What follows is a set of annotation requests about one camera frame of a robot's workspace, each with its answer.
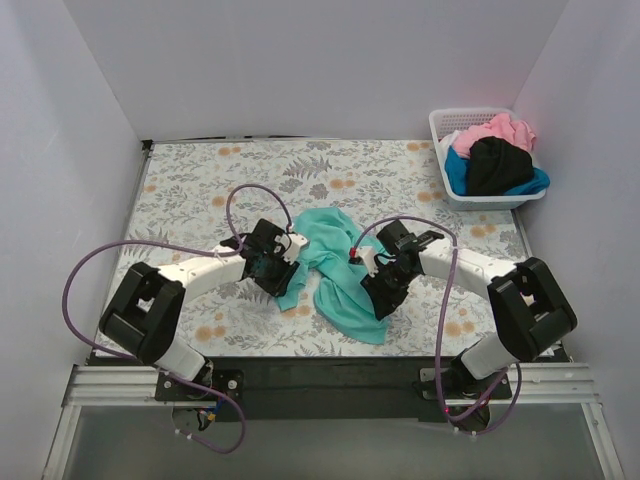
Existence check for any teal t shirt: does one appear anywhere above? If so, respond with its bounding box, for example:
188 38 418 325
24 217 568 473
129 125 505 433
276 207 389 345

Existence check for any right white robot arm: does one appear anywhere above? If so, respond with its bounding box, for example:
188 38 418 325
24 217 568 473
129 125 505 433
349 218 578 395

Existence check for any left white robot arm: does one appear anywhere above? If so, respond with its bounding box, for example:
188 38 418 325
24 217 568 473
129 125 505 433
99 219 309 381

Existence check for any floral table cloth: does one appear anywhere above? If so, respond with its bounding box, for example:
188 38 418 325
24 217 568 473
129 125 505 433
117 140 529 356

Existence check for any blue t shirt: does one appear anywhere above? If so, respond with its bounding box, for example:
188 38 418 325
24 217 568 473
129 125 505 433
445 147 550 196

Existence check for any black t shirt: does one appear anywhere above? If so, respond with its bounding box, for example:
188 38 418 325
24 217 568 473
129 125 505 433
467 137 534 196

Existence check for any white plastic laundry basket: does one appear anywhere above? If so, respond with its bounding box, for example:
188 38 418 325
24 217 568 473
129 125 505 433
429 107 550 211

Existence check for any pink t shirt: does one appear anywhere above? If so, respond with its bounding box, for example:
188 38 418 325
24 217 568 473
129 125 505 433
452 113 536 159

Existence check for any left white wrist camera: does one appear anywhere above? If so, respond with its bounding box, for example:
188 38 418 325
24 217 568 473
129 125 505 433
274 232 310 264

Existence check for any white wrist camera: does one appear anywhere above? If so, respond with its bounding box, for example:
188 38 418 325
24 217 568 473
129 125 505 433
274 232 310 264
349 246 386 277

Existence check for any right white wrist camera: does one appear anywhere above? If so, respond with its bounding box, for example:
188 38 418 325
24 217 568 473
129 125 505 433
349 246 386 277

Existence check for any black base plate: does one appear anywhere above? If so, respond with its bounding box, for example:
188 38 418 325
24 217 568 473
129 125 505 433
154 355 514 424

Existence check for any aluminium frame rail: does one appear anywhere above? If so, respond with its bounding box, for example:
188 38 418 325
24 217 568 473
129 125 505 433
42 363 625 479

